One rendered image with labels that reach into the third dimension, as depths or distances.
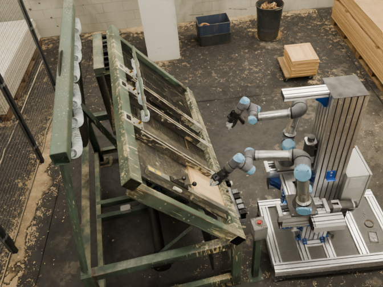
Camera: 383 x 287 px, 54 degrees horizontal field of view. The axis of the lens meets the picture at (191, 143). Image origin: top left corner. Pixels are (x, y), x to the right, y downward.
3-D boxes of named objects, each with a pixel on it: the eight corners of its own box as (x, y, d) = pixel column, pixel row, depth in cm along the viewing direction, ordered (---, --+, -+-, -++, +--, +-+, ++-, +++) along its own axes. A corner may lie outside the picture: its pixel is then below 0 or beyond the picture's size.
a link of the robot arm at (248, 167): (257, 162, 279) (245, 154, 276) (256, 172, 272) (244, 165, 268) (250, 166, 285) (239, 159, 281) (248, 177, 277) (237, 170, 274)
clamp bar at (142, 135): (215, 184, 354) (234, 170, 345) (115, 127, 282) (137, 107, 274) (212, 177, 361) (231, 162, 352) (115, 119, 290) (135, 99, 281)
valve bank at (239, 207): (251, 228, 354) (251, 213, 337) (236, 230, 352) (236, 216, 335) (235, 188, 389) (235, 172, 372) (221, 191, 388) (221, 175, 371)
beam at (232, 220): (237, 246, 321) (247, 239, 317) (228, 242, 314) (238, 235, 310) (186, 97, 478) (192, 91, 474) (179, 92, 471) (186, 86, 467)
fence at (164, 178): (225, 214, 330) (228, 212, 328) (145, 172, 273) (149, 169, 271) (224, 209, 333) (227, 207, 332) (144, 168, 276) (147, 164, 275)
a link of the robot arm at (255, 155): (310, 144, 271) (243, 144, 285) (310, 155, 263) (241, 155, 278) (310, 155, 279) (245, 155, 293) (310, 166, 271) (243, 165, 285)
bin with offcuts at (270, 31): (284, 41, 703) (287, 7, 658) (256, 44, 703) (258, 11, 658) (277, 28, 740) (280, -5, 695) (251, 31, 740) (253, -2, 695)
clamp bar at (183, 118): (198, 134, 407) (214, 120, 398) (110, 74, 335) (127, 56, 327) (196, 127, 414) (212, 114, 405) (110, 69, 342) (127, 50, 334)
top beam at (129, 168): (132, 192, 245) (142, 183, 242) (120, 186, 239) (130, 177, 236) (113, 36, 403) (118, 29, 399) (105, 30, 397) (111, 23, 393)
